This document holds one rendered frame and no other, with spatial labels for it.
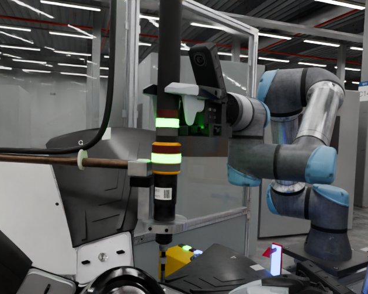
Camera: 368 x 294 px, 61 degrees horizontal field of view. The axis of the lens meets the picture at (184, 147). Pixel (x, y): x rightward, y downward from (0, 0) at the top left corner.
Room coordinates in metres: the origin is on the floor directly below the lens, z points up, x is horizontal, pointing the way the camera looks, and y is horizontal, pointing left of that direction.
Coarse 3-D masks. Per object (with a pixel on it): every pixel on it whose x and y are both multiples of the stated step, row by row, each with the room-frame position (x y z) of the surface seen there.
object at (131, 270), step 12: (96, 276) 0.38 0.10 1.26; (108, 276) 0.38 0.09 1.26; (120, 276) 0.39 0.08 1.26; (132, 276) 0.40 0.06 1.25; (144, 276) 0.41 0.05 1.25; (84, 288) 0.38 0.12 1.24; (96, 288) 0.36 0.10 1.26; (108, 288) 0.38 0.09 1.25; (120, 288) 0.38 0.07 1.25; (132, 288) 0.39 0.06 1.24; (144, 288) 0.41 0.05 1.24; (156, 288) 0.40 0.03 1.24
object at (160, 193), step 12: (156, 180) 0.46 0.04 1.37; (168, 180) 0.45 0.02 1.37; (156, 192) 0.46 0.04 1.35; (168, 192) 0.45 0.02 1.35; (156, 204) 0.46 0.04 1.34; (168, 204) 0.45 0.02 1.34; (156, 216) 0.46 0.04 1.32; (168, 216) 0.46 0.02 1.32; (156, 240) 0.46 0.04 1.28; (168, 240) 0.46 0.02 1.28
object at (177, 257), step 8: (168, 248) 0.97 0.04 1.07; (176, 248) 0.97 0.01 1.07; (168, 256) 0.92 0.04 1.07; (176, 256) 0.92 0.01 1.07; (184, 256) 0.92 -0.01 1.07; (192, 256) 0.91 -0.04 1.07; (160, 264) 0.95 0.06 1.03; (168, 264) 0.92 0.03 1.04; (176, 264) 0.90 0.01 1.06; (184, 264) 0.87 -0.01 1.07; (160, 272) 0.95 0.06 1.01; (168, 272) 0.92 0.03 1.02
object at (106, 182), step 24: (48, 144) 0.60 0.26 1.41; (72, 144) 0.60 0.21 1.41; (96, 144) 0.60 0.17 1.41; (120, 144) 0.60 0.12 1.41; (144, 144) 0.60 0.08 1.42; (72, 168) 0.57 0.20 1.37; (96, 168) 0.56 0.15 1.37; (72, 192) 0.54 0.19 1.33; (96, 192) 0.53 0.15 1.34; (120, 192) 0.52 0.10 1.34; (72, 216) 0.51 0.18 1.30; (96, 216) 0.50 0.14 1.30; (120, 216) 0.49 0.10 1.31; (72, 240) 0.49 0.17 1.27
